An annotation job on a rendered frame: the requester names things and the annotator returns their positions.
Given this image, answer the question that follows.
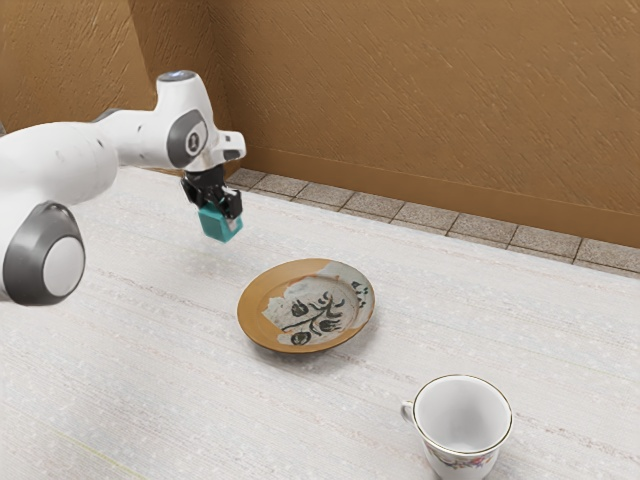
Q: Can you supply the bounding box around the white floral teacup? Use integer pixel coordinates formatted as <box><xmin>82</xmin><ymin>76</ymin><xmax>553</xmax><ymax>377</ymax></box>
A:
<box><xmin>399</xmin><ymin>373</ymin><xmax>515</xmax><ymax>480</ymax></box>

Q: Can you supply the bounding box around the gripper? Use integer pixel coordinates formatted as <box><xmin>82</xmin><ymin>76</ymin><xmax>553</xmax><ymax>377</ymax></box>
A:
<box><xmin>180</xmin><ymin>164</ymin><xmax>245</xmax><ymax>221</ymax></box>

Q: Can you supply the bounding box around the brown painted ceramic plate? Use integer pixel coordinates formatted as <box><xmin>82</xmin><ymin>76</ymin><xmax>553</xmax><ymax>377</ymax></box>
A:
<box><xmin>236</xmin><ymin>257</ymin><xmax>377</xmax><ymax>355</ymax></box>

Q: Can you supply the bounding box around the teal block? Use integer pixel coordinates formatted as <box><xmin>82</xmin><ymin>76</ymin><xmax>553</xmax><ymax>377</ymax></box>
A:
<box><xmin>196</xmin><ymin>201</ymin><xmax>245</xmax><ymax>245</ymax></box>

